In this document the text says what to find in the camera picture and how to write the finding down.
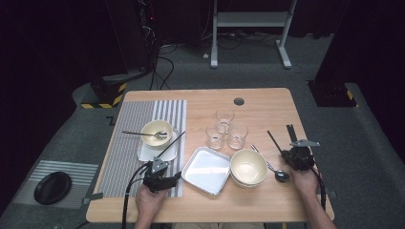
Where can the black round dish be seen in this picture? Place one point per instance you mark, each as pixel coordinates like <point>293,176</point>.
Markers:
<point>52,188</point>

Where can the small striped grey mat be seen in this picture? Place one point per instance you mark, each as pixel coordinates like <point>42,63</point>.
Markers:
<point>79,171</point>

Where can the metal spoon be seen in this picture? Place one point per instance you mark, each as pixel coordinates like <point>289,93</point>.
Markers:
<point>258,153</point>
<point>162,135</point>
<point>281,176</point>

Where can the clear drinking glass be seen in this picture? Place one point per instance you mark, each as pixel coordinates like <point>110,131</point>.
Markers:
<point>237,143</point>
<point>224,127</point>
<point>215,143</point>

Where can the striped grey white placemat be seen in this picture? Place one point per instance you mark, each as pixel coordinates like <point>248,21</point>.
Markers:
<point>133,111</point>

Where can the person's right hand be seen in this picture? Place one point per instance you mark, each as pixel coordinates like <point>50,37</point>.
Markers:
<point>307,184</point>

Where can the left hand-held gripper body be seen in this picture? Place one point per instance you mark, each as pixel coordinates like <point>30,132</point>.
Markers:
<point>156,181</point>

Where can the grey tape piece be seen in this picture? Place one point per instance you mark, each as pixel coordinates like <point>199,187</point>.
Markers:
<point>332,193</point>

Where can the black zigzag tape mark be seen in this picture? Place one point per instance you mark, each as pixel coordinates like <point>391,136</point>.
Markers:
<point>110,120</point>

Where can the small white plug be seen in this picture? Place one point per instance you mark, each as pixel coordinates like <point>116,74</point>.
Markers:
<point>206,56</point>

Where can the person's left hand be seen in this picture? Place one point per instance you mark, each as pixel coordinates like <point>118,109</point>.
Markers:
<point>149,203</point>

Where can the white metal stand frame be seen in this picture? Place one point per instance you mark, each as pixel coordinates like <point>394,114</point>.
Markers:
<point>251,19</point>

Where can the black stand base hazard tape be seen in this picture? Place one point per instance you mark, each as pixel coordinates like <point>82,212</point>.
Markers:
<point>331,95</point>
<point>105,92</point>

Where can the white square plate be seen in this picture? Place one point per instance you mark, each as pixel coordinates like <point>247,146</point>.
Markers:
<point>207,170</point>
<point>149,154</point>

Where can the cream bowl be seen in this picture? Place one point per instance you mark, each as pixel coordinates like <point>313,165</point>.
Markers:
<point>157,125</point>
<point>248,167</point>
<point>250,185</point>

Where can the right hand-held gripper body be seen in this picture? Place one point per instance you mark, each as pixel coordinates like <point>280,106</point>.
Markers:
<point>301,159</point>

